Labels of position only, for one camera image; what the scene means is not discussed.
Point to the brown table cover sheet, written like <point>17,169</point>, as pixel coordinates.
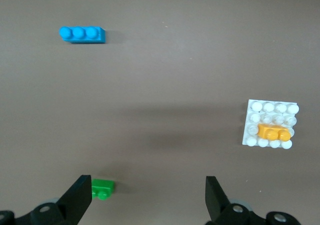
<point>160,85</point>

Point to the yellow two-stud block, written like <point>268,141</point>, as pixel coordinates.
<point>271,132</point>

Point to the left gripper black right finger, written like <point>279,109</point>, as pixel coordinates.
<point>217,205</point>

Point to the green two-stud block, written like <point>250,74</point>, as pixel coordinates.
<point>103,185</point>

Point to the blue three-stud block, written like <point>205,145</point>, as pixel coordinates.
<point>82,35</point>

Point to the white studded base plate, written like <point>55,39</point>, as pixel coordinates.
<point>270,110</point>

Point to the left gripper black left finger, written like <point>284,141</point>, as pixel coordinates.
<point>75,202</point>

